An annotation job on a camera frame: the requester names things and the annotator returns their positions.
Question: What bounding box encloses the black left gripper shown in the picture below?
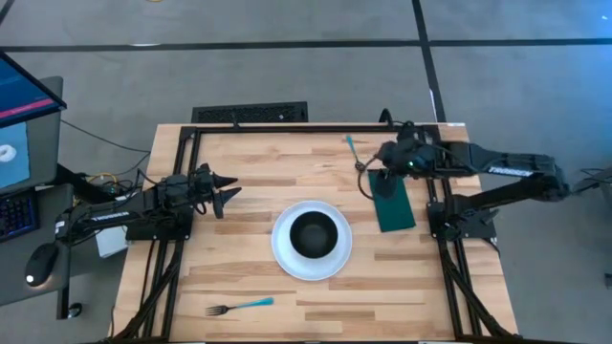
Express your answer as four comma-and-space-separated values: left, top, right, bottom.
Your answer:
189, 162, 243, 221

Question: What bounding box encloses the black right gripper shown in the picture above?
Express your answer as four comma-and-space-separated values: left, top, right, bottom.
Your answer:
375, 140, 435, 199

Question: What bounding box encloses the dark green cloth napkin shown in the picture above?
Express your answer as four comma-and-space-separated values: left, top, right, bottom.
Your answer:
366, 170, 418, 234

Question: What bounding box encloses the black bowl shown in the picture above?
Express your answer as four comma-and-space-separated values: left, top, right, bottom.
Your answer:
289, 210, 339, 260

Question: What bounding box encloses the white round plate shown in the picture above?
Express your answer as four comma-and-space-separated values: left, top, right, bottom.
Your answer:
271, 200, 354, 282

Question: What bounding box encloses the fork with teal handle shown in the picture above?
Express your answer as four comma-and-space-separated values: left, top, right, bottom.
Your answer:
205, 296, 275, 318

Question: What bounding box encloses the white box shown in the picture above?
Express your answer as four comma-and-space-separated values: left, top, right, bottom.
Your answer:
95, 224, 130, 260

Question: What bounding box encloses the grey-backed light blue screen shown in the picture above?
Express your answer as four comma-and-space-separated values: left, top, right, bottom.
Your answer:
0, 75, 64, 195

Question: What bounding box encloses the black computer mouse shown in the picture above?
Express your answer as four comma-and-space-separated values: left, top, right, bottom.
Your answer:
24, 241, 61, 289

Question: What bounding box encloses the black backlit keyboard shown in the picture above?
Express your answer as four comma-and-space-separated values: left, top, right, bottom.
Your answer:
0, 187, 40, 244

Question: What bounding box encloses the black computer monitor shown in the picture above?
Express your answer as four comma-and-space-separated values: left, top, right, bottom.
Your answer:
0, 51, 68, 130

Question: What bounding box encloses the grey side desk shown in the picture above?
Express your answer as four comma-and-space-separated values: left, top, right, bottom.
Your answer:
0, 183, 74, 308

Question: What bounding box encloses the black right gripper cable loop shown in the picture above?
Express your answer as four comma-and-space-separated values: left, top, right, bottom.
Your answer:
355, 157, 384, 201

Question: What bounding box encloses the spoon with teal handle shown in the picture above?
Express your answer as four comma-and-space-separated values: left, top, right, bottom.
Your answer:
345, 135, 367, 173

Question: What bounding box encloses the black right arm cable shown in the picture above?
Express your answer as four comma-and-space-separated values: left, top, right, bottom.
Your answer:
378, 107, 416, 133

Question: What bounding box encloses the black aluminium table frame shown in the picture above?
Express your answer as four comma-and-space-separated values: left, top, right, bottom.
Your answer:
108, 122, 518, 344

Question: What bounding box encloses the black floor cable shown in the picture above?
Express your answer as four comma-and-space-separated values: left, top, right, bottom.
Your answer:
59, 118, 152, 155

